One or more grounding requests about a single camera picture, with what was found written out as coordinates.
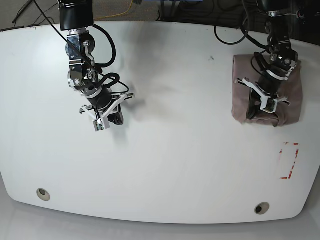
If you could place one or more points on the mauve t-shirt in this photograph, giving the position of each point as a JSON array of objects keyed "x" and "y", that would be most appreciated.
[{"x": 285, "y": 114}]

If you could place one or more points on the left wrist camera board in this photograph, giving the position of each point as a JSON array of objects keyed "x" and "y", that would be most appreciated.
[{"x": 268, "y": 105}]

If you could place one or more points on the right table grommet hole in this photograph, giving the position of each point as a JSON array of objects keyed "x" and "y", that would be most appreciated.
[{"x": 262, "y": 208}]

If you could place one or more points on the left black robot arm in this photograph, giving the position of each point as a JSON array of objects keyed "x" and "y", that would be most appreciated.
[{"x": 283, "y": 59}]

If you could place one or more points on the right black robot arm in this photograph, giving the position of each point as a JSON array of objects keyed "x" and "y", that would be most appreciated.
[{"x": 85, "y": 75}]

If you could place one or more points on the red tape rectangle marking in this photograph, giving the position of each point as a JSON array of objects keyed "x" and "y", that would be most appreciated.
[{"x": 287, "y": 160}]

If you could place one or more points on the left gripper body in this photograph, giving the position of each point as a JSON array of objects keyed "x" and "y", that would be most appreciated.
[{"x": 263, "y": 94}]

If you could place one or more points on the left table grommet hole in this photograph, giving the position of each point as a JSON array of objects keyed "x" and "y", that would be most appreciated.
[{"x": 43, "y": 194}]

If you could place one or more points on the table grommet hole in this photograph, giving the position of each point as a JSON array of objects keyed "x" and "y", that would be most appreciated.
[
  {"x": 43, "y": 194},
  {"x": 262, "y": 208}
]

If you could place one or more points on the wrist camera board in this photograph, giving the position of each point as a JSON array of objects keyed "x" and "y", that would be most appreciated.
[
  {"x": 268, "y": 105},
  {"x": 99, "y": 125}
]

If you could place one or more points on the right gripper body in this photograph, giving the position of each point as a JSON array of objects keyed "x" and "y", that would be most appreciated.
[{"x": 105, "y": 113}]

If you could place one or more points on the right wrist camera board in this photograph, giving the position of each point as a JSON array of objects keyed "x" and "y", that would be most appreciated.
[{"x": 99, "y": 125}]

